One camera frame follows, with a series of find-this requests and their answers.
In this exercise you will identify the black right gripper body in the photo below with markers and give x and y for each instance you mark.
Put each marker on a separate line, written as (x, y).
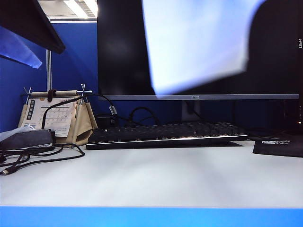
(267, 35)

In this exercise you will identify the black computer tower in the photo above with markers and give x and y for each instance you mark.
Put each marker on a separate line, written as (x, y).
(300, 71)

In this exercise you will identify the black mouse pad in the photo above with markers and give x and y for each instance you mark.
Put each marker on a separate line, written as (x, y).
(277, 149)

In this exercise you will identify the grey monitor stand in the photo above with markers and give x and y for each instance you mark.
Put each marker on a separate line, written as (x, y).
(185, 116)

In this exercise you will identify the black computer keyboard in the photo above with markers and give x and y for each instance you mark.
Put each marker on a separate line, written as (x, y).
(165, 132)

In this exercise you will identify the black monitor with silver bezel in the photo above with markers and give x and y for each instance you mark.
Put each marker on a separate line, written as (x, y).
(123, 59)

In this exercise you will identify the small black box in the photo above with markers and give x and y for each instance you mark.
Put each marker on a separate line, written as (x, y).
(104, 121)

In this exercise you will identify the ceiling light panel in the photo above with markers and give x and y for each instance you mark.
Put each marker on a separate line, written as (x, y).
(80, 7)

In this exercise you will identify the blue cubicle partition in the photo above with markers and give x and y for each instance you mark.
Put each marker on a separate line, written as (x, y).
(71, 59)

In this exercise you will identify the beige cloth calendar holder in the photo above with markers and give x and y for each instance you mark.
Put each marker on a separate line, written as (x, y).
(82, 123)

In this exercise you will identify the paper desk calendar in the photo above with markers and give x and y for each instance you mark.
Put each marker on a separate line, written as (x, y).
(59, 113)

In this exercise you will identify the black angled panel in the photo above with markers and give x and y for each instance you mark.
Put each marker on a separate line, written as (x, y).
(23, 19)

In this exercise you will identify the translucent blue plastic sheet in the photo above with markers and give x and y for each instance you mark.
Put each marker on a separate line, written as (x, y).
(19, 52)

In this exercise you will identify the dark grey power adapter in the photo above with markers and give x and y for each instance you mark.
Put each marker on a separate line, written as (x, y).
(28, 138)

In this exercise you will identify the silver metal cross bracket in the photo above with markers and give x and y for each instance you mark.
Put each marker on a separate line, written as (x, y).
(28, 94)
(83, 92)

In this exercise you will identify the silver partition post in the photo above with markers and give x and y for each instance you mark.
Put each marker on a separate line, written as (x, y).
(48, 71)

